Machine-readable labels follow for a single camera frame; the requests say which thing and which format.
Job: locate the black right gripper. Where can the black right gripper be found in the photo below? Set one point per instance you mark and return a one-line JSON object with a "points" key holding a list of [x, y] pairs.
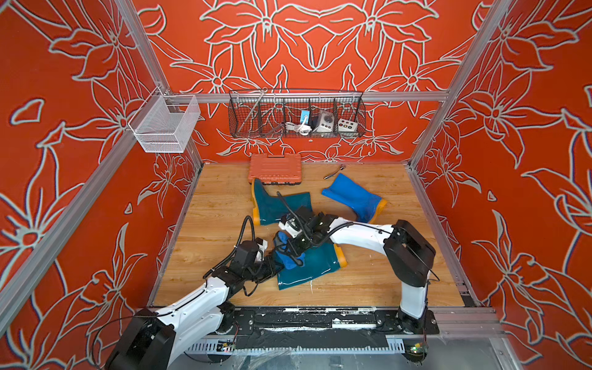
{"points": [[297, 250]]}

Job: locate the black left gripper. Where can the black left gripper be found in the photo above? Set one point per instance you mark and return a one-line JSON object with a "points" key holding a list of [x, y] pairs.
{"points": [[270, 273]]}

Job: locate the teal rubber boot orange sole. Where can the teal rubber boot orange sole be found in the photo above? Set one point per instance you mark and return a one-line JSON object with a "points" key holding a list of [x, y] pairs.
{"points": [[323, 260]]}

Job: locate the blue microfiber cloth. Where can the blue microfiber cloth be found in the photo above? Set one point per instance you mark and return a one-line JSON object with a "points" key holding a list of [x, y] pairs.
{"points": [[285, 252]]}

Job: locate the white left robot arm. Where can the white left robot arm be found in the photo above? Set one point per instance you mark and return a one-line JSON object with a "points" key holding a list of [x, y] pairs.
{"points": [[155, 339]]}

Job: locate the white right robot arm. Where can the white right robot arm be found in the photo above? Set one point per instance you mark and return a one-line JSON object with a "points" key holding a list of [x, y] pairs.
{"points": [[410, 255]]}

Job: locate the blue rubber boot orange sole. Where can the blue rubber boot orange sole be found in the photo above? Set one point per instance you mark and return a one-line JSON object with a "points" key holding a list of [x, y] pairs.
{"points": [[366, 205]]}

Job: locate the red plastic tool case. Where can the red plastic tool case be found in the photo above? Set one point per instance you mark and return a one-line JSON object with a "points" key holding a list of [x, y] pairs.
{"points": [[285, 169]]}

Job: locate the white socket box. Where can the white socket box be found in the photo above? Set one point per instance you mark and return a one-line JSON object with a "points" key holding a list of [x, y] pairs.
{"points": [[347, 128]]}

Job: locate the white power adapter box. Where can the white power adapter box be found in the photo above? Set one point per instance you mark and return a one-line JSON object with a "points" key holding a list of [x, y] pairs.
{"points": [[325, 123]]}

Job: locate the blue white small box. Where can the blue white small box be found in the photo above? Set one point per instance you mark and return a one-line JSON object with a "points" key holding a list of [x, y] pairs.
{"points": [[305, 117]]}

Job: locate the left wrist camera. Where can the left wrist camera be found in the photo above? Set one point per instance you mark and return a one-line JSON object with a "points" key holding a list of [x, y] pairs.
{"points": [[249, 254]]}

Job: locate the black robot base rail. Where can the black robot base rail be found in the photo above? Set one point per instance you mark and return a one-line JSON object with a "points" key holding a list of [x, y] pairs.
{"points": [[322, 330]]}

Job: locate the black wire wall basket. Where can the black wire wall basket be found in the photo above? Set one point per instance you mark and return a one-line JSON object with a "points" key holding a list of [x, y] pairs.
{"points": [[275, 113]]}

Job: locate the clear plastic wall bin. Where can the clear plastic wall bin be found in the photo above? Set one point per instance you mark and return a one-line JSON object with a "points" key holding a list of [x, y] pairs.
{"points": [[161, 131]]}

